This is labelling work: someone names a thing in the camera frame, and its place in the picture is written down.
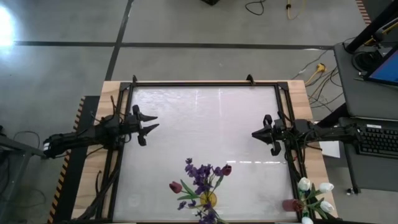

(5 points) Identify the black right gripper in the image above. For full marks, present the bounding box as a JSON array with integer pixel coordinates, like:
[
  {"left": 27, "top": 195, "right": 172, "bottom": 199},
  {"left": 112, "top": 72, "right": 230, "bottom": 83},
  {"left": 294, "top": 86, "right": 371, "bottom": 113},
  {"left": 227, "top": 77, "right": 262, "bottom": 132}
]
[{"left": 251, "top": 114, "right": 289, "bottom": 157}]

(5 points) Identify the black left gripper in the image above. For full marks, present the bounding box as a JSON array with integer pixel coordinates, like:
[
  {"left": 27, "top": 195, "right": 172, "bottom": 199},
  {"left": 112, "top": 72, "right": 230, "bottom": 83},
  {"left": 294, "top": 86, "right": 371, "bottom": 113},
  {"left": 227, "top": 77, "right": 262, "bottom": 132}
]
[{"left": 123, "top": 105, "right": 160, "bottom": 147}]

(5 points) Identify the red artificial tulip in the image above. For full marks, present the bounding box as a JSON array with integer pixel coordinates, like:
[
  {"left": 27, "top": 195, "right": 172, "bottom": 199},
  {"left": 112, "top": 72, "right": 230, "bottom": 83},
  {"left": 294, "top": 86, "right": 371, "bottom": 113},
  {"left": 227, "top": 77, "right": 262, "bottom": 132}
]
[
  {"left": 211, "top": 164, "right": 233, "bottom": 197},
  {"left": 169, "top": 179, "right": 203, "bottom": 201}
]

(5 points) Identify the purple flower sprig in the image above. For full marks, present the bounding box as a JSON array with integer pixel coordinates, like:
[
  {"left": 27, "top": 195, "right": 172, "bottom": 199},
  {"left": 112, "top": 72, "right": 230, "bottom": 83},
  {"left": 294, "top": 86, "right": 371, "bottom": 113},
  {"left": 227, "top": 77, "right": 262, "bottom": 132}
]
[
  {"left": 177, "top": 200, "right": 229, "bottom": 224},
  {"left": 185, "top": 157, "right": 223, "bottom": 196}
]

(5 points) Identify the pink glass vase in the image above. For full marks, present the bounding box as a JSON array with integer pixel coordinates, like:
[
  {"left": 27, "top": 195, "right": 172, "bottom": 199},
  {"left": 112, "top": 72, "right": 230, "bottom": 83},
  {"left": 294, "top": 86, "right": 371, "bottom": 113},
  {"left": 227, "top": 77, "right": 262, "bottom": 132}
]
[{"left": 282, "top": 198, "right": 304, "bottom": 213}]

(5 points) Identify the yellow textured glass vase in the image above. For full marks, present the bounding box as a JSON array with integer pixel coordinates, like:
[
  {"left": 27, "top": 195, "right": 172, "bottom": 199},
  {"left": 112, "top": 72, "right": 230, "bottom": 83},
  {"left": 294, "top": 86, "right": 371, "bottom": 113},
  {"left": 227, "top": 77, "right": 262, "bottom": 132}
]
[{"left": 199, "top": 191, "right": 218, "bottom": 207}]

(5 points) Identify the wooden table board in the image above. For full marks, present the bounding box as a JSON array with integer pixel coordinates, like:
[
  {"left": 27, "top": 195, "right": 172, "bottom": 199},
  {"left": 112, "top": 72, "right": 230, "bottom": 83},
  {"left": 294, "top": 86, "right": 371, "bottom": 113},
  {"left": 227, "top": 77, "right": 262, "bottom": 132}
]
[{"left": 70, "top": 80, "right": 339, "bottom": 223}]

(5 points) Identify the white paper sheet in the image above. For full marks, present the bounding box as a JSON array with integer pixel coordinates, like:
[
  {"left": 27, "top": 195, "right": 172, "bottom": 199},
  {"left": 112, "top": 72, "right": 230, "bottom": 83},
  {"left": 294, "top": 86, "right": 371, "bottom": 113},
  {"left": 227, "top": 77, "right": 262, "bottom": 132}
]
[{"left": 318, "top": 140, "right": 341, "bottom": 159}]

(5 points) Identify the yellow power plug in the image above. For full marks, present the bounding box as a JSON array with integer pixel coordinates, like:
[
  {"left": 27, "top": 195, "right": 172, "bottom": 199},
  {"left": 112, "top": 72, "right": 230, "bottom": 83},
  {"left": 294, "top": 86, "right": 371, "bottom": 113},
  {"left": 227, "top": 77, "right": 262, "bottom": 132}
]
[{"left": 304, "top": 63, "right": 328, "bottom": 86}]

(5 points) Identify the grey side desk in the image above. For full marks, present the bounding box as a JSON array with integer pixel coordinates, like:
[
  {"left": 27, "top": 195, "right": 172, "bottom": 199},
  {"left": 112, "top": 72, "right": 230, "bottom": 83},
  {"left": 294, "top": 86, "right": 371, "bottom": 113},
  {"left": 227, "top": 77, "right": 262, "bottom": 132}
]
[{"left": 333, "top": 42, "right": 398, "bottom": 193}]

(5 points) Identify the black hazard striped base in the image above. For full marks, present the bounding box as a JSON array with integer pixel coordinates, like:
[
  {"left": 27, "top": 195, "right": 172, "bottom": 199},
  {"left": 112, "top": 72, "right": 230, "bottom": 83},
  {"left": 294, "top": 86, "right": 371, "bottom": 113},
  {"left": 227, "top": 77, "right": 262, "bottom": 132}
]
[{"left": 46, "top": 95, "right": 101, "bottom": 224}]

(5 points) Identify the black computer keyboard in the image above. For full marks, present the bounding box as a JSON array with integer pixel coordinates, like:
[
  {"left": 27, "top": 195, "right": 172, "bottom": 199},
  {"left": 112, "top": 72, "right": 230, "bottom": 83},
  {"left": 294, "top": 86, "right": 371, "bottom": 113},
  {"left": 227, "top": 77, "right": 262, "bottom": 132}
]
[{"left": 356, "top": 124, "right": 398, "bottom": 160}]

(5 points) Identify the grey metal stand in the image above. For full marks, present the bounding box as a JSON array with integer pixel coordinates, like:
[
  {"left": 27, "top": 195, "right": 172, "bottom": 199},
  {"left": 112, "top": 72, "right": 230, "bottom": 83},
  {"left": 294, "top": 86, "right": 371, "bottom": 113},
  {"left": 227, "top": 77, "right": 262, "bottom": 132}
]
[{"left": 0, "top": 124, "right": 47, "bottom": 218}]

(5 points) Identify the black support pole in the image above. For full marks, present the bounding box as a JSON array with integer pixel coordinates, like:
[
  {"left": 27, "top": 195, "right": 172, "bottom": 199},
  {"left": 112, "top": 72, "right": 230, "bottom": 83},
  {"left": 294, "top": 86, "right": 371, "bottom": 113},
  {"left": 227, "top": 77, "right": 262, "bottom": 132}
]
[{"left": 345, "top": 0, "right": 398, "bottom": 54}]

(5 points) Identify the orange striped floor strip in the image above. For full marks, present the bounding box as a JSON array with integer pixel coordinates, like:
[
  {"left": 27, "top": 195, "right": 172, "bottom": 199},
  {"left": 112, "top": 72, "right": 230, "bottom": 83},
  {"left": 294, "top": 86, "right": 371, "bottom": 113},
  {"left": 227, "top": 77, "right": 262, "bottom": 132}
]
[{"left": 355, "top": 0, "right": 373, "bottom": 26}]

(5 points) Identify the black aluminium table frame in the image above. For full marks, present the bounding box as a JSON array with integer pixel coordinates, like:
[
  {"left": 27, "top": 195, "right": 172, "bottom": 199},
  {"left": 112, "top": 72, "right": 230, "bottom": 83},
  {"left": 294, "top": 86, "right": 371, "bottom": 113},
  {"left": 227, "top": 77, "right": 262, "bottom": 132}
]
[{"left": 95, "top": 73, "right": 331, "bottom": 224}]

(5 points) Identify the coiled black cable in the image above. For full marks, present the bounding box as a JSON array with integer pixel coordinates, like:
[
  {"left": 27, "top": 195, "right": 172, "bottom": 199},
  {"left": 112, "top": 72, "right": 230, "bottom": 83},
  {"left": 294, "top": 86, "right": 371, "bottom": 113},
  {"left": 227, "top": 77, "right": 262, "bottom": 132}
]
[{"left": 351, "top": 51, "right": 379, "bottom": 73}]

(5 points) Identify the black floor cable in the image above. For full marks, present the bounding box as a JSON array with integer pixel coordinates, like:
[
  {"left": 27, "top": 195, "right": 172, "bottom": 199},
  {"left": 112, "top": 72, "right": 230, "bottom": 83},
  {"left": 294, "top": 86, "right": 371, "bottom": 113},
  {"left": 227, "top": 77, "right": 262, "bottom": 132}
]
[{"left": 244, "top": 0, "right": 266, "bottom": 16}]

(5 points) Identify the yellow floor cable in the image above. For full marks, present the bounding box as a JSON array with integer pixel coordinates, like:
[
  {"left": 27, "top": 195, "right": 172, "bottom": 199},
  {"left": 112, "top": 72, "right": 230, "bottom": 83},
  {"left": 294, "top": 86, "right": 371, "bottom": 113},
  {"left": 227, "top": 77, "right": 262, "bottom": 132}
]
[{"left": 285, "top": 0, "right": 308, "bottom": 21}]

